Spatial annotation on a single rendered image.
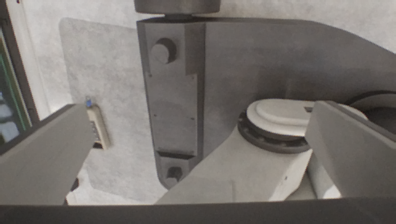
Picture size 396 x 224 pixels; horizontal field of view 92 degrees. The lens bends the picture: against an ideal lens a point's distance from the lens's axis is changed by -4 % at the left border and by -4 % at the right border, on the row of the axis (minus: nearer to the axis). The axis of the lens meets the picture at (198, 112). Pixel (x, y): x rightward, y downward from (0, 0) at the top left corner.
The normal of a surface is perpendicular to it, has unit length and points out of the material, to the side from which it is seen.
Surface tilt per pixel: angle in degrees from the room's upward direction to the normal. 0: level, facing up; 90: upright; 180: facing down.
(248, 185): 90
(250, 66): 0
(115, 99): 0
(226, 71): 0
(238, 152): 90
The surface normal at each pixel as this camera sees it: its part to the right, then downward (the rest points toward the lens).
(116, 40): -0.17, 0.49
